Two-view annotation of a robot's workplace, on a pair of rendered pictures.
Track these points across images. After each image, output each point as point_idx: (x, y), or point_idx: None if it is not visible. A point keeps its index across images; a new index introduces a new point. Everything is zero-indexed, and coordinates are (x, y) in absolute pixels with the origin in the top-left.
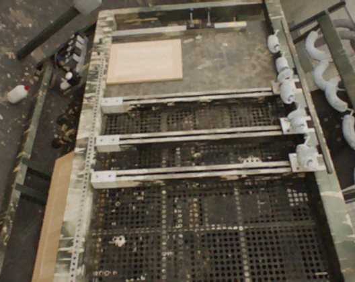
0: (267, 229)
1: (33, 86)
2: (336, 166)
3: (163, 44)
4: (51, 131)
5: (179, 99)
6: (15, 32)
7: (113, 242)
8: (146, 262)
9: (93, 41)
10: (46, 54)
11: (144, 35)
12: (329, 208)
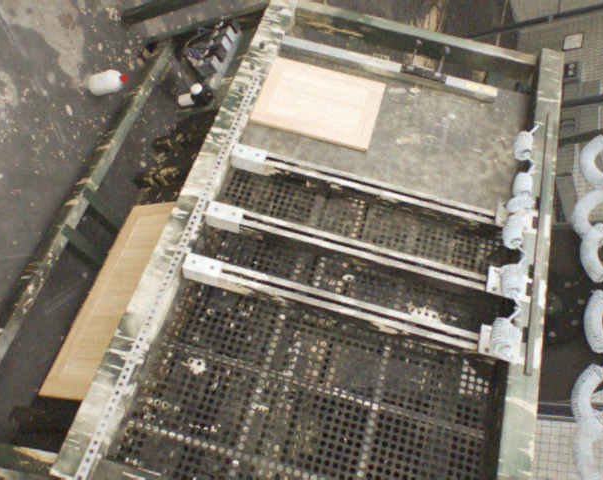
0: (411, 421)
1: (133, 74)
2: (555, 362)
3: (356, 84)
4: (138, 155)
5: (351, 185)
6: None
7: (187, 365)
8: (225, 409)
9: (250, 42)
10: (166, 26)
11: (332, 58)
12: (510, 423)
